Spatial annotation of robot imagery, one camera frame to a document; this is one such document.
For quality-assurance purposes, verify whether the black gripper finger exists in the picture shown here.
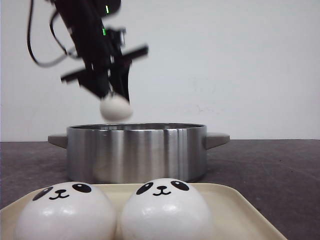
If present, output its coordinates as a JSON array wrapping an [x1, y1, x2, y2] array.
[[79, 69, 110, 99], [109, 59, 131, 102]]

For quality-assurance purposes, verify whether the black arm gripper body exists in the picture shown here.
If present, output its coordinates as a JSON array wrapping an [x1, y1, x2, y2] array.
[[61, 26, 149, 84]]

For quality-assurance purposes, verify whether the panda bun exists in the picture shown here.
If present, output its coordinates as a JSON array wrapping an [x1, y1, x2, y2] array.
[[13, 182, 117, 240], [120, 178, 214, 240], [99, 92, 133, 121]]

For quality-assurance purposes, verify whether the stainless steel steamer pot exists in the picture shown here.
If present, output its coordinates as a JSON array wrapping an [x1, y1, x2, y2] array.
[[47, 123, 230, 184]]

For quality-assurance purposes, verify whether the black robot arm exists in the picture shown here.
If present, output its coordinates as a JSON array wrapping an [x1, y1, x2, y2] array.
[[52, 0, 149, 100]]

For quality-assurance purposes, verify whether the cream plastic tray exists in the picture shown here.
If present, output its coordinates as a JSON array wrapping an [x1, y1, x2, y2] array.
[[0, 183, 285, 240]]

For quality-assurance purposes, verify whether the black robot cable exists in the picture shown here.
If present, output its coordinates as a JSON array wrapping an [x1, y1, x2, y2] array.
[[26, 0, 78, 68]]

